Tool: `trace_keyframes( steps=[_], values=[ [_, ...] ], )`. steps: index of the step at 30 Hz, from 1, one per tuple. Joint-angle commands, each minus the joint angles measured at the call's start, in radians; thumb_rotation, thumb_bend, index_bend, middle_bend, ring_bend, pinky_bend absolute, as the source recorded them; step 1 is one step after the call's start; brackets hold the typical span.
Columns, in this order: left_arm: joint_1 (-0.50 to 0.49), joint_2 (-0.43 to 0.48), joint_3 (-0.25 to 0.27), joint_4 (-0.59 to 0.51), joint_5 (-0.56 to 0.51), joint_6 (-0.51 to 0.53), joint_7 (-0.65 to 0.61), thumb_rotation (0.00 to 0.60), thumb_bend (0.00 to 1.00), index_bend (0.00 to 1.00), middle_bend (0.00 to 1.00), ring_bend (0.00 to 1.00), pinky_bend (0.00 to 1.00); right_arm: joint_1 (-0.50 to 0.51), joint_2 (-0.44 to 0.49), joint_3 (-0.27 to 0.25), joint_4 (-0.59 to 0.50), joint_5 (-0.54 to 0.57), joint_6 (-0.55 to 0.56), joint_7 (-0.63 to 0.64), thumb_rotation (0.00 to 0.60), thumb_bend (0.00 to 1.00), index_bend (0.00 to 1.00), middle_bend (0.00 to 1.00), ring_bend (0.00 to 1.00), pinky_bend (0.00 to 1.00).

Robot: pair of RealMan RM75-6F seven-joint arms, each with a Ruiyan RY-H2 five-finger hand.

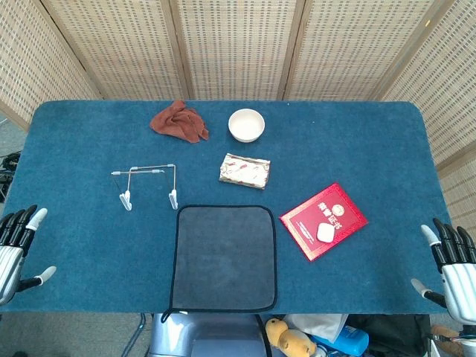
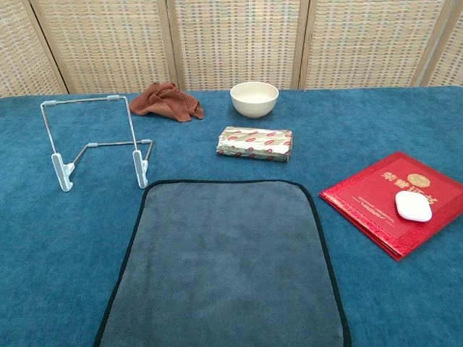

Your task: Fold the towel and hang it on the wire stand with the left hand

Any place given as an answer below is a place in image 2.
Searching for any blue and grey towel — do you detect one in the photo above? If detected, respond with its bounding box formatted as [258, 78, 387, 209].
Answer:
[93, 179, 352, 347]

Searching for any brown crumpled cloth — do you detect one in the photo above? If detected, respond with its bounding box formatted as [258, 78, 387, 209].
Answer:
[129, 82, 205, 124]

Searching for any woven wooden folding screen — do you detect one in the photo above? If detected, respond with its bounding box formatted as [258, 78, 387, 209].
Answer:
[0, 0, 463, 98]

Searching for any cream bowl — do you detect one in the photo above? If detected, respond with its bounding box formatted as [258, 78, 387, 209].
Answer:
[229, 81, 280, 119]

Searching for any metal wire stand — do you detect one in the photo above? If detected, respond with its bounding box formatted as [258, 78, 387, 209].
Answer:
[40, 94, 154, 192]

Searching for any gold red patterned packet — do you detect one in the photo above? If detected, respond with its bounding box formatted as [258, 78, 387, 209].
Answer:
[216, 126, 294, 163]

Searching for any teal carpet table cover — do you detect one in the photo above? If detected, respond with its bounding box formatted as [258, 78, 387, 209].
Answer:
[0, 85, 463, 347]

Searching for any red certificate folder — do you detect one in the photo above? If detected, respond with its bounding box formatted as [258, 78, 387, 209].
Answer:
[318, 150, 463, 262]

